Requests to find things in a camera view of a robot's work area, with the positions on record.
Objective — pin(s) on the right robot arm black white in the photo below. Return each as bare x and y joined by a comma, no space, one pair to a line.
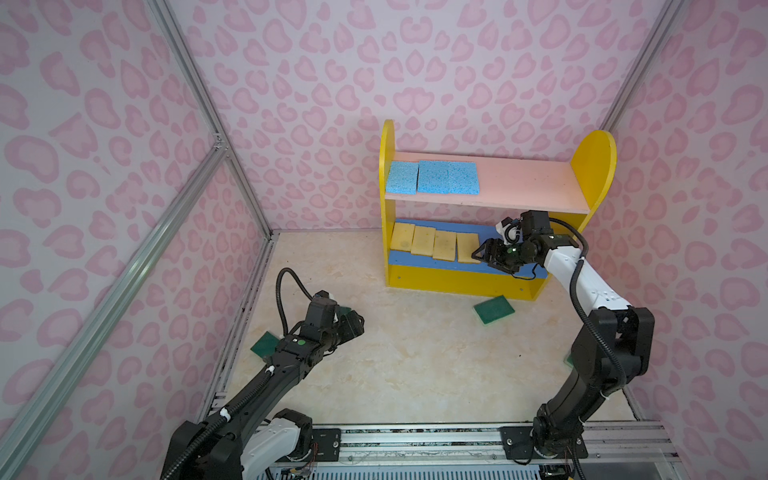
614,343

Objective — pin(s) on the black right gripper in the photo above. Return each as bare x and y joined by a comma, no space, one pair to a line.
498,255

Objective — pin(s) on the aluminium frame profile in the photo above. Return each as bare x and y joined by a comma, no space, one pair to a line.
100,132
671,15

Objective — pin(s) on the aluminium frame profile left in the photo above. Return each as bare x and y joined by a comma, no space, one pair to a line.
100,132

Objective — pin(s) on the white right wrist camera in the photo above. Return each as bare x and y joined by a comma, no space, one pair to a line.
508,229

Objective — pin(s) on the yellow wooden shelf unit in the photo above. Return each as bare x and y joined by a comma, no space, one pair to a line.
552,203

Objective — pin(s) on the yellow sponge floor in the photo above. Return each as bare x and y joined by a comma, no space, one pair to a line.
444,248
466,244

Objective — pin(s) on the yellow sponge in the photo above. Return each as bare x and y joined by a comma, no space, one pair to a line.
423,241

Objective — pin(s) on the yellow sponge shelf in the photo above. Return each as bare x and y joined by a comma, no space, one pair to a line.
402,237

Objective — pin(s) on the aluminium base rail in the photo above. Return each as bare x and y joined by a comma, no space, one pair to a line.
605,450

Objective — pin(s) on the blue sponge floor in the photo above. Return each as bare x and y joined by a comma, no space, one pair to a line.
463,178
433,177

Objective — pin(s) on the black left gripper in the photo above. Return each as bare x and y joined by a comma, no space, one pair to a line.
351,325

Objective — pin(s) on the aluminium frame profile right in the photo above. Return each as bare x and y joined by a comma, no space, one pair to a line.
671,15

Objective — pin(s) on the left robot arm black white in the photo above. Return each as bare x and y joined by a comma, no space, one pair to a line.
270,390

